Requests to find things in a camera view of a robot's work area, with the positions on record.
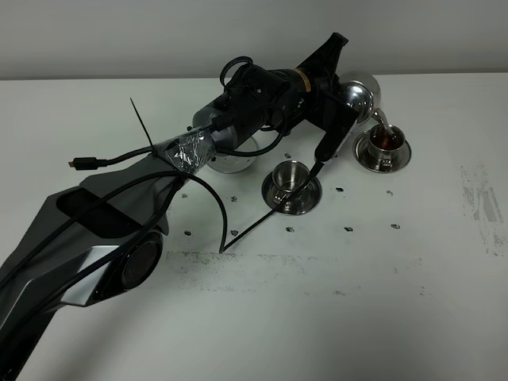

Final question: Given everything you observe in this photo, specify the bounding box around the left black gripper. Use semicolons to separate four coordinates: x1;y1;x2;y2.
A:
220;33;349;131

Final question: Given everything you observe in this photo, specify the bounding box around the stainless steel teapot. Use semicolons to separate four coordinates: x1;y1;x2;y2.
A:
339;71;396;137

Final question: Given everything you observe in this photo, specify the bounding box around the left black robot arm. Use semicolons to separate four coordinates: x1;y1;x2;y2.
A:
1;33;356;380

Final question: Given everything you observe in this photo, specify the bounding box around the steel teapot saucer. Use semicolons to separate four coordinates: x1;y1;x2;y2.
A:
206;137;263;175

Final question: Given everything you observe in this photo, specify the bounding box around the far steel cup saucer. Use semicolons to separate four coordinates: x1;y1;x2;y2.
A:
352;125;412;173

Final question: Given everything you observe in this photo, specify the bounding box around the steel cup saucer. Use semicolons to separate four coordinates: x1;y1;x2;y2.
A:
352;125;412;173
261;172;322;215

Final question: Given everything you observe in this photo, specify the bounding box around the far steel teacup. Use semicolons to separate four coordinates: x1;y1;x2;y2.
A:
367;125;406;167

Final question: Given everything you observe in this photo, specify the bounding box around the steel teacup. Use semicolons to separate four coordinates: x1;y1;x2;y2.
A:
271;160;310;204
367;125;406;167

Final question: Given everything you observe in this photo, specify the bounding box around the near steel teacup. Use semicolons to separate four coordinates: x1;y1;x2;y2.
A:
271;160;310;204

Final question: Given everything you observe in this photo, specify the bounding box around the near steel cup saucer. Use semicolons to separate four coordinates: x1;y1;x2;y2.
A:
261;172;322;215

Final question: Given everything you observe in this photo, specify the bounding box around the black zip tie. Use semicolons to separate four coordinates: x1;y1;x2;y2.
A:
129;98;156;154

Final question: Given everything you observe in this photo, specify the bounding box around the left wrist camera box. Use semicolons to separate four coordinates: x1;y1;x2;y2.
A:
313;93;359;163

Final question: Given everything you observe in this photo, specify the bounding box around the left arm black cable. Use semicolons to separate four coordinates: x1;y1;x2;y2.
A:
0;57;330;302

